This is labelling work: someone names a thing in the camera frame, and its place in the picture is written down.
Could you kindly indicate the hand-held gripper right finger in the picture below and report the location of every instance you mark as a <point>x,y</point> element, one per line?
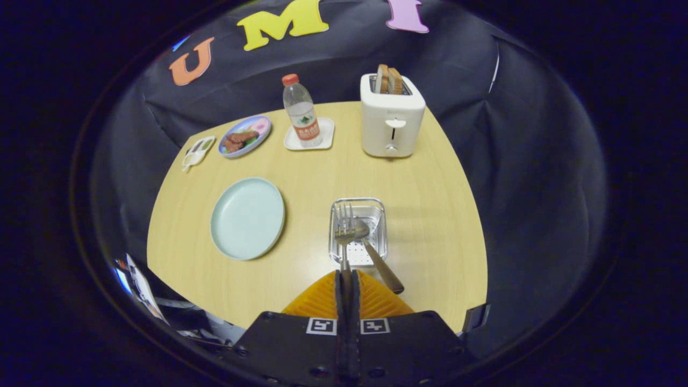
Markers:
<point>356,303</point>

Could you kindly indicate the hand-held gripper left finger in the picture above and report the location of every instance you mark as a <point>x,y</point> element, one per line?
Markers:
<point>338,301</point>

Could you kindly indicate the metal spoon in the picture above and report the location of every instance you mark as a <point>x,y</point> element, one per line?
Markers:
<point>384,269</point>

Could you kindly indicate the pale green plate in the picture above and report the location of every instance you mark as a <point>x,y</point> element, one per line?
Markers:
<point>247,217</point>

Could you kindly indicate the white square tray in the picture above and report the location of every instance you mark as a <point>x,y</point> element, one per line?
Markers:
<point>327,131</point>

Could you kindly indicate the white toaster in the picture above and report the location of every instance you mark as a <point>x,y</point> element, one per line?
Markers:
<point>376,134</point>

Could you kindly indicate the brown meat slices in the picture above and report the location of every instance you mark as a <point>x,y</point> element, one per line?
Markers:
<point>239,140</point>

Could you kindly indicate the pink food slice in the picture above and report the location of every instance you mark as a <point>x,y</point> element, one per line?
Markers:
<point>260,126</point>

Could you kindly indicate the clear plastic water bottle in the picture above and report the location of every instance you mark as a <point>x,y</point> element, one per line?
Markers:
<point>301,110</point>

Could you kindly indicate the blue plate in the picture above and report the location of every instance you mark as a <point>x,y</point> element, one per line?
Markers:
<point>239,128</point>

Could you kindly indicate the small white sauce dish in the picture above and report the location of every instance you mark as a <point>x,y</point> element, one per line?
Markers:
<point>200,148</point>

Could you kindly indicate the toasted bread slice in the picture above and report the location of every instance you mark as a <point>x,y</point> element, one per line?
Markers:
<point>395,81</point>
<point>381,79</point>

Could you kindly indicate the dark bracket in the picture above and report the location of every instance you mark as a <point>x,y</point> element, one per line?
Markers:
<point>476,318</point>

